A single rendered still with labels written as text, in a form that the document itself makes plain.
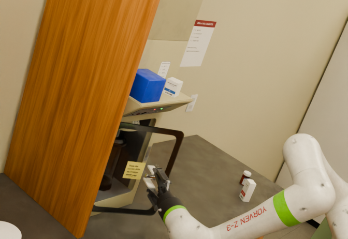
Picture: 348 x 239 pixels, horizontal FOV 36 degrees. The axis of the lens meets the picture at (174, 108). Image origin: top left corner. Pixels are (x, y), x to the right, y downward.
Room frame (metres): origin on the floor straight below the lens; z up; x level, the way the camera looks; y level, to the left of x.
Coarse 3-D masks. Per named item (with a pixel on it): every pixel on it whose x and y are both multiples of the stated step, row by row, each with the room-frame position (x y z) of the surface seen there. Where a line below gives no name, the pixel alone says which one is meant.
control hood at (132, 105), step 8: (168, 96) 1.96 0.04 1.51; (184, 96) 2.03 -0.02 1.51; (128, 104) 1.79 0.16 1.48; (136, 104) 1.77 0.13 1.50; (144, 104) 1.78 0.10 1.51; (152, 104) 1.82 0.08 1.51; (160, 104) 1.86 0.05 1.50; (168, 104) 1.91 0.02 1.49; (176, 104) 1.97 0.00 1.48; (184, 104) 2.04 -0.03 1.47; (128, 112) 1.79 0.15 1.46
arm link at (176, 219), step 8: (176, 208) 1.63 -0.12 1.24; (184, 208) 1.65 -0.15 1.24; (168, 216) 1.61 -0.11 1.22; (176, 216) 1.59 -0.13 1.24; (184, 216) 1.58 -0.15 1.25; (192, 216) 1.61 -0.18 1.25; (168, 224) 1.59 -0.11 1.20; (176, 224) 1.56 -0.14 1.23; (184, 224) 1.55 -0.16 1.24; (192, 224) 1.56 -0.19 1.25; (200, 224) 1.60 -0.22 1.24; (168, 232) 1.57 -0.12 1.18; (176, 232) 1.54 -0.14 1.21; (184, 232) 1.53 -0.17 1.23; (192, 232) 1.54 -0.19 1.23; (200, 232) 1.57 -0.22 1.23; (208, 232) 1.60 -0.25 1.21
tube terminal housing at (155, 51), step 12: (144, 48) 1.88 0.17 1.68; (156, 48) 1.94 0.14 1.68; (168, 48) 2.00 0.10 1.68; (180, 48) 2.06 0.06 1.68; (144, 60) 1.90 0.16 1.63; (156, 60) 1.96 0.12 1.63; (168, 60) 2.02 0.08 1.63; (180, 60) 2.09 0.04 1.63; (156, 72) 1.98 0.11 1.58; (168, 72) 2.04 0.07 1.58; (132, 120) 1.94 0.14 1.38; (156, 120) 2.07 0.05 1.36
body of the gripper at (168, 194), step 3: (162, 189) 1.76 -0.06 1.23; (165, 189) 1.75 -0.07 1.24; (168, 189) 1.76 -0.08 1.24; (162, 192) 1.75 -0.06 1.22; (165, 192) 1.73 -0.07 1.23; (168, 192) 1.73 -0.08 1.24; (159, 195) 1.77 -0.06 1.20; (162, 195) 1.72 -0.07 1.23; (165, 195) 1.72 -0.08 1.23; (168, 195) 1.72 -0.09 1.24; (171, 195) 1.72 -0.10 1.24; (174, 195) 1.74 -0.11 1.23; (159, 198) 1.71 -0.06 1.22; (162, 198) 1.71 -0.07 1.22; (165, 198) 1.70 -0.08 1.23; (159, 201) 1.70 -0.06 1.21; (162, 201) 1.70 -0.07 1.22; (156, 204) 1.72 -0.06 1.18; (159, 204) 1.69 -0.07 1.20
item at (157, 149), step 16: (128, 128) 1.86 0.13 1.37; (144, 128) 1.89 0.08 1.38; (160, 128) 1.92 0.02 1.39; (128, 144) 1.87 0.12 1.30; (144, 144) 1.90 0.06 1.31; (160, 144) 1.93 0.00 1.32; (176, 144) 1.96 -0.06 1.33; (112, 160) 1.85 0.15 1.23; (128, 160) 1.88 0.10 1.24; (144, 160) 1.91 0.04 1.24; (160, 160) 1.94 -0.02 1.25; (112, 176) 1.86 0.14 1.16; (144, 176) 1.92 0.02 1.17; (112, 192) 1.87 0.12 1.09; (128, 192) 1.90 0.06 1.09; (144, 192) 1.93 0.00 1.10; (96, 208) 1.85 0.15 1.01; (112, 208) 1.88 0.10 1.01; (128, 208) 1.91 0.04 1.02; (144, 208) 1.94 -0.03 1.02
